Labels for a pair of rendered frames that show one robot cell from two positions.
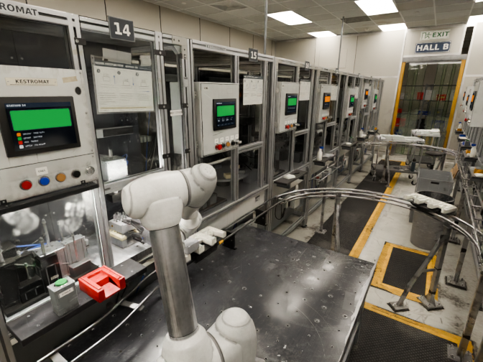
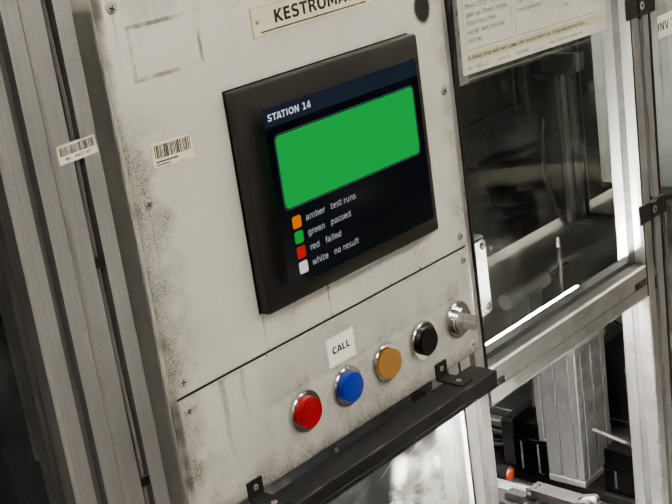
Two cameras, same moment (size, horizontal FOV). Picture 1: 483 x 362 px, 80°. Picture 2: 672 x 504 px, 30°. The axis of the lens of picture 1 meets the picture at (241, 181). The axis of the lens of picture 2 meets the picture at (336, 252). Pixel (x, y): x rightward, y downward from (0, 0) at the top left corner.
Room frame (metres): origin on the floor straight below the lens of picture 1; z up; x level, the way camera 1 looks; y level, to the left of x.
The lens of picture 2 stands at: (-0.05, 0.55, 1.91)
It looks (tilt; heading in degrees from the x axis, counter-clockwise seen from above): 18 degrees down; 10
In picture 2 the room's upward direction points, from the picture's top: 8 degrees counter-clockwise
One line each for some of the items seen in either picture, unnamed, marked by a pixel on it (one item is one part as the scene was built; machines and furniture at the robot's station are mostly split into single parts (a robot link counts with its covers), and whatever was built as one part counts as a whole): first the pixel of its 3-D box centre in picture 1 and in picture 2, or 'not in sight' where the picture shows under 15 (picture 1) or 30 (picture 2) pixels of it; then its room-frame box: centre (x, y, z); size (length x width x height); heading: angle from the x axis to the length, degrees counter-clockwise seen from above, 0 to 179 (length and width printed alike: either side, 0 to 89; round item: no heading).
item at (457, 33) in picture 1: (433, 41); not in sight; (7.86, -4.75, 2.96); 1.23 x 0.08 x 0.68; 56
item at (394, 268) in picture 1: (406, 268); not in sight; (2.56, -1.72, 0.01); 1.00 x 0.55 x 0.01; 146
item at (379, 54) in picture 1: (328, 94); not in sight; (9.25, -2.65, 1.65); 3.78 x 0.08 x 3.30; 56
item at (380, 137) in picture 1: (396, 157); not in sight; (5.70, -3.15, 0.48); 0.88 x 0.56 x 0.96; 74
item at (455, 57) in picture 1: (422, 109); not in sight; (7.82, -4.80, 1.31); 1.36 x 0.10 x 2.62; 56
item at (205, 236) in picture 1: (199, 246); not in sight; (1.56, 0.26, 0.84); 0.36 x 0.14 x 0.10; 146
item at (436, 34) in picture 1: (434, 34); not in sight; (7.81, -4.72, 3.10); 0.60 x 0.04 x 0.20; 56
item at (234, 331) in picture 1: (233, 337); not in sight; (0.87, 0.02, 0.85); 0.18 x 0.16 x 0.22; 127
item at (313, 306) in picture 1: (246, 300); not in sight; (1.30, -0.04, 0.66); 1.50 x 1.06 x 0.04; 146
